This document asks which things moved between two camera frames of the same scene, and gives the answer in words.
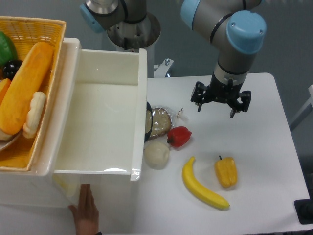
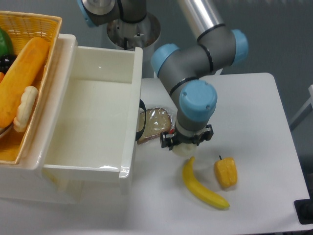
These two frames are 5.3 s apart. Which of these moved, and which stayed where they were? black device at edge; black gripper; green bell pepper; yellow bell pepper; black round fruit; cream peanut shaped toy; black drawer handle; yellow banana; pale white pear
Moved: black gripper; black drawer handle; pale white pear; cream peanut shaped toy; black round fruit
Stayed: green bell pepper; yellow banana; yellow bell pepper; black device at edge
